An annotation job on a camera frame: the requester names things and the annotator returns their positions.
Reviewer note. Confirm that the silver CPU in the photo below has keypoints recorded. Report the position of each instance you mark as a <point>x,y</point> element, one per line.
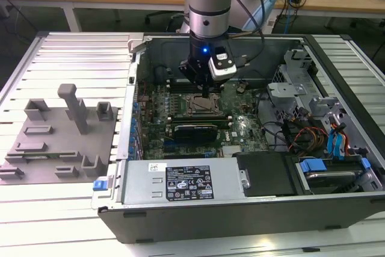
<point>203,105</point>

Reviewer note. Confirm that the CPU socket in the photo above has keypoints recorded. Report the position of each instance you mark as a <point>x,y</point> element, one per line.
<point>188,112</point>

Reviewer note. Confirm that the black RAM slot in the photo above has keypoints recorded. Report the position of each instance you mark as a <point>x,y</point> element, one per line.
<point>198,117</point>
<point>176,82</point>
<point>176,89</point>

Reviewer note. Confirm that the black office chair base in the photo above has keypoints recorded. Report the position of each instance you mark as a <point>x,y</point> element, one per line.
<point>159,14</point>

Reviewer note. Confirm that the green RAM stick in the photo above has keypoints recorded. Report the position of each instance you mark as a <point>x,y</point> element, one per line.
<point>45,156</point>
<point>198,123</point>

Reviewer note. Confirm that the green motherboard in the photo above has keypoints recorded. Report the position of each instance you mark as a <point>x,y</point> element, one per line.
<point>153,109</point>

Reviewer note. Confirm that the black graphics card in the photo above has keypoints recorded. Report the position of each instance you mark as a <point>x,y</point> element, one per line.
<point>195,133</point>

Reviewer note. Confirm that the silver metal disk bay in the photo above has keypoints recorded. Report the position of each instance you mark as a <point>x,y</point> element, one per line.
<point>284,90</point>

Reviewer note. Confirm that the silver chipset heatsink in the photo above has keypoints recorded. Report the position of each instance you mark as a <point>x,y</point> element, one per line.
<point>230,151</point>

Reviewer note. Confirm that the black plastic drive shroud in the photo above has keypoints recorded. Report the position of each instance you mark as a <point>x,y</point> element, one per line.
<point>264,172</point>

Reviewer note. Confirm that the silver power supply with label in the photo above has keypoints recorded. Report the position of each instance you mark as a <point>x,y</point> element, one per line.
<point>138,184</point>

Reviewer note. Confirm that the hard disk in blue carrier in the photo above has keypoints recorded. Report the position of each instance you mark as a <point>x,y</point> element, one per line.
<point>312,165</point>

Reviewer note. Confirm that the blue case latch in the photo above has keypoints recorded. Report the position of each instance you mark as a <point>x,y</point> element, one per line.
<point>100,185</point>

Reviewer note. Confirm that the grey parts rack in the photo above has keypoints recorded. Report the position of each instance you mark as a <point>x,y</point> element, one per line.
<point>60,145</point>

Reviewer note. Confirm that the black and silver PC case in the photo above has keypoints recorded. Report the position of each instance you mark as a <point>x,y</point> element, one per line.
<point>240,221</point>

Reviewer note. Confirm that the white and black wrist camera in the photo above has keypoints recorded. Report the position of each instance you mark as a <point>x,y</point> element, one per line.
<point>222,67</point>

